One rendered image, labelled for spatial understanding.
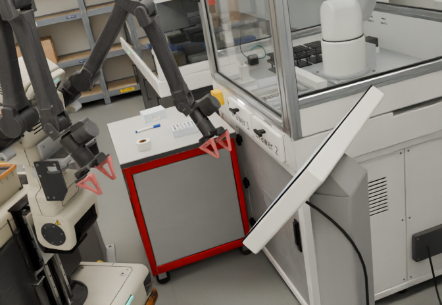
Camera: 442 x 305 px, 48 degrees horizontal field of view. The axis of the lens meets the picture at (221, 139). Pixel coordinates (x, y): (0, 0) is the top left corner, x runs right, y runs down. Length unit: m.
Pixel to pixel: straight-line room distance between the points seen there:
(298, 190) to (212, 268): 1.74
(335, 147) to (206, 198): 1.46
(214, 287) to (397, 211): 1.02
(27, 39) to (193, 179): 1.24
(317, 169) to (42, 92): 0.87
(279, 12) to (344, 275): 0.84
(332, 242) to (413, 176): 0.88
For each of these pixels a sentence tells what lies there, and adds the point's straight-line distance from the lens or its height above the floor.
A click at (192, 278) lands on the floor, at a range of 2.76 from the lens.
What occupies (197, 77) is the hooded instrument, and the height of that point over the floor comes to 0.87.
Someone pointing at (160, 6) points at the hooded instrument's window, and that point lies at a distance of 2.95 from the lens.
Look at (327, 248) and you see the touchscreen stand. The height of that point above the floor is 0.85.
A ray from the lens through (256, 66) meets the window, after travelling 2.02.
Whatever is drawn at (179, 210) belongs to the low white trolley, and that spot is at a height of 0.42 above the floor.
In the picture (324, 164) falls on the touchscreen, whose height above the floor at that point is 1.18.
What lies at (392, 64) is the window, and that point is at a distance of 1.95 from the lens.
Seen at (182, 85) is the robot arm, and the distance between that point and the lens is 1.87.
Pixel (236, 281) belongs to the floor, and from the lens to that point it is 2.67.
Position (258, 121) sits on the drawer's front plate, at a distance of 2.06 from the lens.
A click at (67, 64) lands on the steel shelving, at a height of 0.57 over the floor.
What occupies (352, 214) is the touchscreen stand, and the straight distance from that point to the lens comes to 1.31.
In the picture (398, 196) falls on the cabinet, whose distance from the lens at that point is 2.18.
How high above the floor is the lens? 1.69
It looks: 23 degrees down
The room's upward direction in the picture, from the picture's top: 10 degrees counter-clockwise
